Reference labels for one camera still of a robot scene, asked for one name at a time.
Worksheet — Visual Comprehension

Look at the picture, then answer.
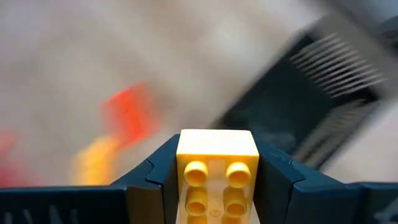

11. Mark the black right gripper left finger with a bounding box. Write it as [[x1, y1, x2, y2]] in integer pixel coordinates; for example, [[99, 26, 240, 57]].
[[0, 133, 181, 224]]

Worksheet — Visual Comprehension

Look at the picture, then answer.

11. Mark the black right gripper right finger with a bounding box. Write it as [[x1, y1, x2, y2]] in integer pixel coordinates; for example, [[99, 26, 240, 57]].
[[253, 135, 398, 224]]

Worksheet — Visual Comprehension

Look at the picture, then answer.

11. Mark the yellow toy block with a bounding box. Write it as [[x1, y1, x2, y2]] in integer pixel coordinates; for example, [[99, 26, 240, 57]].
[[176, 129, 260, 224], [70, 136, 121, 186]]

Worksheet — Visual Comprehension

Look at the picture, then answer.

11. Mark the dark red toy block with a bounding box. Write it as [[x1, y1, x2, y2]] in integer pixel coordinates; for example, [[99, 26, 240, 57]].
[[0, 129, 32, 188]]

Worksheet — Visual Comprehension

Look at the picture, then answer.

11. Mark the light red toy block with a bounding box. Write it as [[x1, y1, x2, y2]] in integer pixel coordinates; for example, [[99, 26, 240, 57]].
[[101, 82, 161, 147]]

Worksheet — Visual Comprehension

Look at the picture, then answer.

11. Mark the black slotted basket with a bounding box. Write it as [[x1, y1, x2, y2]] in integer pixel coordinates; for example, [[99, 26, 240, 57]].
[[211, 15, 398, 170]]

